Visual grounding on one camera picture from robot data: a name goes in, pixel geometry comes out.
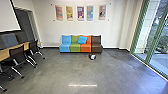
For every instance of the blue square cushion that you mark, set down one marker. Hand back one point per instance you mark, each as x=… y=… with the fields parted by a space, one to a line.
x=82 y=40

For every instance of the orange wall poster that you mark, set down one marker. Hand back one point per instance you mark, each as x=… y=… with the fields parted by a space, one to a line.
x=59 y=12

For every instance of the brown sofa seat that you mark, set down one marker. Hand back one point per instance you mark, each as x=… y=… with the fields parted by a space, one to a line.
x=96 y=46

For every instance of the white door frame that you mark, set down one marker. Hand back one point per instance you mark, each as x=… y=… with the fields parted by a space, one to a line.
x=34 y=23

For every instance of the wooden conference table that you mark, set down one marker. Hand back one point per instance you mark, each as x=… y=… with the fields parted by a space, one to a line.
x=5 y=53

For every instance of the black white ball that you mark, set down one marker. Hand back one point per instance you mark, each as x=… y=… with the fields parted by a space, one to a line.
x=92 y=57

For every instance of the blue sofa seat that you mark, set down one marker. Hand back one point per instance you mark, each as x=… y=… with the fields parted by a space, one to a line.
x=65 y=48

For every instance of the green sofa seat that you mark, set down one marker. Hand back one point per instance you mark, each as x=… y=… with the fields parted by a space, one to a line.
x=75 y=48

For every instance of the pink wall poster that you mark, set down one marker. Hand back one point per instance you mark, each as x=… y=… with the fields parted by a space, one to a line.
x=102 y=12

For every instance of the grey upholstered chair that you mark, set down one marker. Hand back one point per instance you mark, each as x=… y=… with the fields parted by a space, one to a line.
x=8 y=40
x=21 y=36

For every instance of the orange sofa seat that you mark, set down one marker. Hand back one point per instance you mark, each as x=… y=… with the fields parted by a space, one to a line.
x=86 y=48

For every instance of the white projection screen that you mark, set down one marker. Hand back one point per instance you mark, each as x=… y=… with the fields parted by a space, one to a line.
x=8 y=15

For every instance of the green framed glass door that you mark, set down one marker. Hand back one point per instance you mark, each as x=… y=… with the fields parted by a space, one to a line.
x=138 y=26

